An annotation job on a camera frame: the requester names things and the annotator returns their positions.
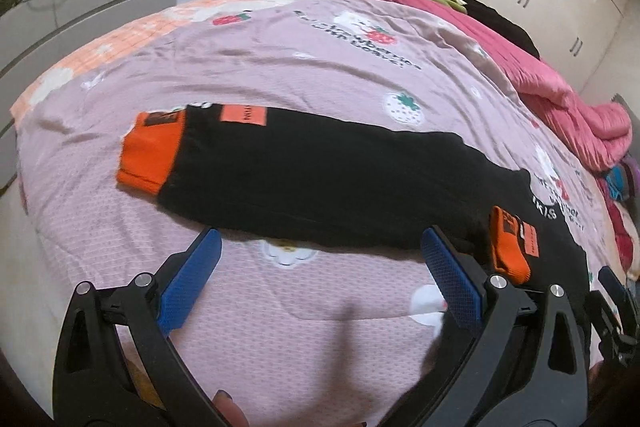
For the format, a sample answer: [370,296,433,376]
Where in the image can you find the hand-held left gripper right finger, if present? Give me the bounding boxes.
[420,227,588,427]

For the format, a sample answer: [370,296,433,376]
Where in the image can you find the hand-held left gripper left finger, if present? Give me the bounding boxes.
[52,228,236,427]

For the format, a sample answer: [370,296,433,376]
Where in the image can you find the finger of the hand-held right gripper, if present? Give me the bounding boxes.
[586,291,632,365]
[598,266,629,308]

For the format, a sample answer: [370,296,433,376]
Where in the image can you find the black sweater with orange cuffs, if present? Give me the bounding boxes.
[116,104,593,358]

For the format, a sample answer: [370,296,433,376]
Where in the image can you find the colourful clothes pile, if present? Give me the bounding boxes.
[597,156,640,280]

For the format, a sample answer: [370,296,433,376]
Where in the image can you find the person's left hand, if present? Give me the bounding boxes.
[212,389,251,427]

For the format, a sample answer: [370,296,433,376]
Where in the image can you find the pink quilt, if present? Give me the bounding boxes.
[352,0,632,172]

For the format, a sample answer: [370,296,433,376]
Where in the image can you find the pink strawberry printed bedsheet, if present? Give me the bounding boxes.
[10,0,632,413]

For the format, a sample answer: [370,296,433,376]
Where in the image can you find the black cloth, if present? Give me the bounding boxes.
[410,0,541,60]

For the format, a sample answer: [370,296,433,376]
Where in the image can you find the grey bed footboard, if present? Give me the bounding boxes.
[0,0,179,198]

